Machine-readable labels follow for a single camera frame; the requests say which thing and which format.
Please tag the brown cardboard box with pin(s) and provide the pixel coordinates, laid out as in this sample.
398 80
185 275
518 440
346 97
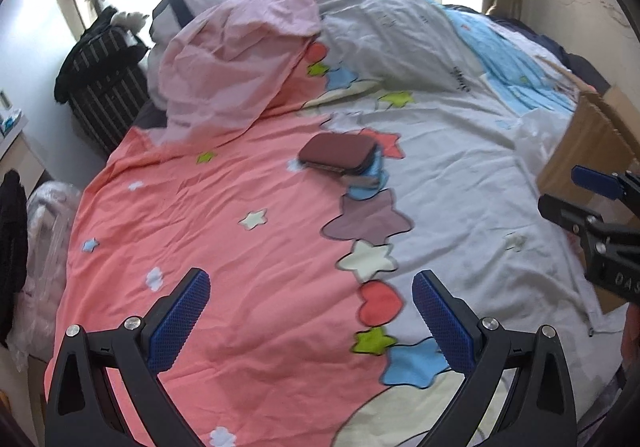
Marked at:
603 134

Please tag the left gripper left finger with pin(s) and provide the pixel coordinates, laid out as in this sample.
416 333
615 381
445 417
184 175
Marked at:
83 409

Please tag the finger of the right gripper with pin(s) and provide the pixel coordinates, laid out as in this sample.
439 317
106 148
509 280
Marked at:
615 186
569 216

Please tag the cartoon star bed quilt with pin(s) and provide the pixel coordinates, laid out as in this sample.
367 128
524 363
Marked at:
310 336

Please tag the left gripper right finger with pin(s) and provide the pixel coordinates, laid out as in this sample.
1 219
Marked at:
539 408

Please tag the maroon zip case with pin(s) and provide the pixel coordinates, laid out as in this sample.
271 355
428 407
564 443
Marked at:
339 152

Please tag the blue starry night book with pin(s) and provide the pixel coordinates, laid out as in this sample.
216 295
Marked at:
374 176

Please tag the white plastic bag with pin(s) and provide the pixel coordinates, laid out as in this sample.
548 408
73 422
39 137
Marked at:
536 135

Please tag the pink crumpled sheet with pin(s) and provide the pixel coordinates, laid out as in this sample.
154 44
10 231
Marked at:
217 65

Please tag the clear plastic storage bag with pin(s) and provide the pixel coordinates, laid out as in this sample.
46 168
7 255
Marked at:
51 211

